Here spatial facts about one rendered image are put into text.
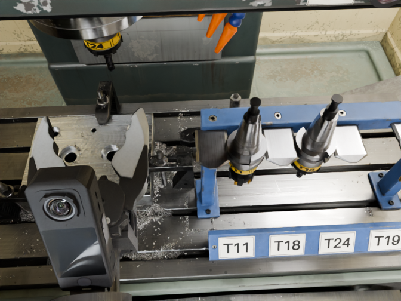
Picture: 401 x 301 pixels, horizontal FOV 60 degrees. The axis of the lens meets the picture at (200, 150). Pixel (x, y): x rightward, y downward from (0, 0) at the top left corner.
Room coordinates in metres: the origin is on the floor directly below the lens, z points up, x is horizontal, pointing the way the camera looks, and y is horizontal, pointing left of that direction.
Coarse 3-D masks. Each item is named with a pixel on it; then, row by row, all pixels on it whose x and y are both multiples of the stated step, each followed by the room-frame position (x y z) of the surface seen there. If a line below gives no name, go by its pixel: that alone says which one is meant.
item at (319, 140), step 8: (320, 112) 0.31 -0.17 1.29; (320, 120) 0.30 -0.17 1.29; (328, 120) 0.29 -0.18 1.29; (336, 120) 0.29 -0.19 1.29; (312, 128) 0.30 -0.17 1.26; (320, 128) 0.29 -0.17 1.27; (328, 128) 0.29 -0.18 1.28; (304, 136) 0.31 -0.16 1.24; (312, 136) 0.29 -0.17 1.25; (320, 136) 0.29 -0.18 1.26; (328, 136) 0.29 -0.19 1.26; (304, 144) 0.30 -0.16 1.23; (312, 144) 0.29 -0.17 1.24; (320, 144) 0.28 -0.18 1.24; (328, 144) 0.29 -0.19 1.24; (320, 152) 0.28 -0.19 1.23
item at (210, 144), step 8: (200, 136) 0.32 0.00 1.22; (208, 136) 0.32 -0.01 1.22; (216, 136) 0.32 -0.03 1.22; (224, 136) 0.32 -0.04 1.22; (200, 144) 0.31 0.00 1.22; (208, 144) 0.30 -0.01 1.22; (216, 144) 0.30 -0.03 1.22; (224, 144) 0.30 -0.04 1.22; (200, 152) 0.29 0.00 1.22; (208, 152) 0.29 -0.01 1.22; (216, 152) 0.29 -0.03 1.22; (224, 152) 0.29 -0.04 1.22; (200, 160) 0.27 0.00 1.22; (208, 160) 0.27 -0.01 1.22; (216, 160) 0.27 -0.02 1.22; (224, 160) 0.27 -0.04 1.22; (216, 168) 0.26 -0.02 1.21
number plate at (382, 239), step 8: (376, 232) 0.25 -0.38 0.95; (384, 232) 0.25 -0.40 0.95; (392, 232) 0.25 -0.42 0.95; (400, 232) 0.25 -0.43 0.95; (376, 240) 0.23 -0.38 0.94; (384, 240) 0.23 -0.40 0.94; (392, 240) 0.23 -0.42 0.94; (400, 240) 0.24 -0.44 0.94; (368, 248) 0.22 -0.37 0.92; (376, 248) 0.22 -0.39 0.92; (384, 248) 0.22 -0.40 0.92; (392, 248) 0.22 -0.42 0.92; (400, 248) 0.22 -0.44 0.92
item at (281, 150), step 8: (264, 128) 0.34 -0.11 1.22; (272, 128) 0.34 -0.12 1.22; (280, 128) 0.34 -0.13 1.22; (288, 128) 0.33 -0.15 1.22; (264, 136) 0.32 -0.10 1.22; (272, 136) 0.32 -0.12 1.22; (280, 136) 0.32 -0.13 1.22; (288, 136) 0.32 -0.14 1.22; (272, 144) 0.30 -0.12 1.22; (280, 144) 0.30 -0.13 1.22; (288, 144) 0.30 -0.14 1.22; (272, 152) 0.29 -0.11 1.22; (280, 152) 0.29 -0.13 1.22; (288, 152) 0.29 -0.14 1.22; (296, 152) 0.29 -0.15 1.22; (272, 160) 0.27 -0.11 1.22; (280, 160) 0.27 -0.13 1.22; (288, 160) 0.27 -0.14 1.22; (296, 160) 0.28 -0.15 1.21
